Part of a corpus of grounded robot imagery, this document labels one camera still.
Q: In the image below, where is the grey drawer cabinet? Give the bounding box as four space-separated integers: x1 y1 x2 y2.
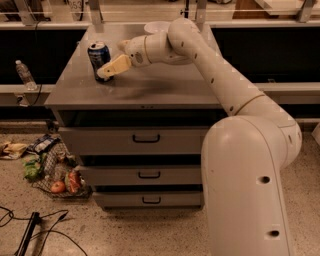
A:
44 23 231 212

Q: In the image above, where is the yellow cloth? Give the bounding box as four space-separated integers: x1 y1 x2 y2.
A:
0 142 27 160

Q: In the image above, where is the blue snack bag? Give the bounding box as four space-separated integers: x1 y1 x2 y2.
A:
27 134 60 154

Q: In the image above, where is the middle grey drawer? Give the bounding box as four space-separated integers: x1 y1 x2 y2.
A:
79 165 202 186

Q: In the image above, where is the wire mesh basket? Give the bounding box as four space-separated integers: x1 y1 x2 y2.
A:
32 142 91 200

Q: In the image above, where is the grey drawer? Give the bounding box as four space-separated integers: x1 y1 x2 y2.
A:
79 165 202 186
93 191 203 209
59 127 207 156

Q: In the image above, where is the red tomato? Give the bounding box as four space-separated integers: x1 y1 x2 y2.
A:
51 181 66 194

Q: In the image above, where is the black floor cable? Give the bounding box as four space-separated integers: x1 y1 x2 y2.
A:
0 205 88 256

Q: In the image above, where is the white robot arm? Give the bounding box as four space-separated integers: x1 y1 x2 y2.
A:
98 18 302 256

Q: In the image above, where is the blue pepsi can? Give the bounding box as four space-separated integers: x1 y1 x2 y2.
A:
87 41 113 82

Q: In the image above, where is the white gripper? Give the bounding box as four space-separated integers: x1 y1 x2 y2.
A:
97 36 148 79

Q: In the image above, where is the clear plastic water bottle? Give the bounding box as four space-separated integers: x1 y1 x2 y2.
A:
15 60 37 91

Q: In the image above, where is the bottom grey drawer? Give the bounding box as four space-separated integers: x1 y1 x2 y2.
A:
93 191 203 209

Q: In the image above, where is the red orange snack packet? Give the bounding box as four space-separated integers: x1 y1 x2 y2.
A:
65 171 81 194

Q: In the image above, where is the top grey drawer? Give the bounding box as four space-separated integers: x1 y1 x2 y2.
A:
59 127 207 156

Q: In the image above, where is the white ceramic bowl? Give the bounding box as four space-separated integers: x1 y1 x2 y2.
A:
144 21 170 35

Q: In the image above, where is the green snack bag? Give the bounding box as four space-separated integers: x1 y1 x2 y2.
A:
22 155 43 182

